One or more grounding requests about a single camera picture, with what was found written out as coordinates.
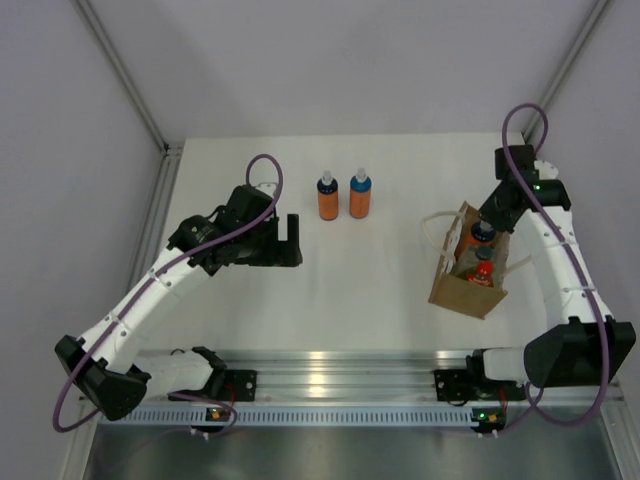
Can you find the orange bottle light blue cap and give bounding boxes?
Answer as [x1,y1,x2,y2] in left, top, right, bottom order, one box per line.
[349,168,372,219]

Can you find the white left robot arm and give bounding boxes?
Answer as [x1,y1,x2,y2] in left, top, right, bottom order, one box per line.
[55,185,302,421]

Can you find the white slotted cable duct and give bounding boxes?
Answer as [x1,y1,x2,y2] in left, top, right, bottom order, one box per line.
[115,405,504,428]

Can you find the aluminium left frame post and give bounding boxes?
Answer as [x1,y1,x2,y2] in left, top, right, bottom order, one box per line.
[73,0,171,154]

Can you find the orange bottle dark blue cap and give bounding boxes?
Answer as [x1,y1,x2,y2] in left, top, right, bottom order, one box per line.
[316,170,339,221]

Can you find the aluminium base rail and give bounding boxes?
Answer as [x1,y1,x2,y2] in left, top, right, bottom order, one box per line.
[218,351,471,406]

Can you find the yellow bottle red cap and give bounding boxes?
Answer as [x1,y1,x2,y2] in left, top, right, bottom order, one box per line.
[458,260,494,288]

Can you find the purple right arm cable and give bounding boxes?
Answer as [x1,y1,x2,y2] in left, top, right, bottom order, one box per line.
[501,102,616,427]

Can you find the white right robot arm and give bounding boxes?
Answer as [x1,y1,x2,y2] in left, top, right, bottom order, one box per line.
[465,145,636,397]

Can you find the orange bottle navy cap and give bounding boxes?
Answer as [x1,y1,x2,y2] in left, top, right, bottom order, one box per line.
[460,220,497,250]

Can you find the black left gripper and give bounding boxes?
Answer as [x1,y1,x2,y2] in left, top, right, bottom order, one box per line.
[235,213,301,268]

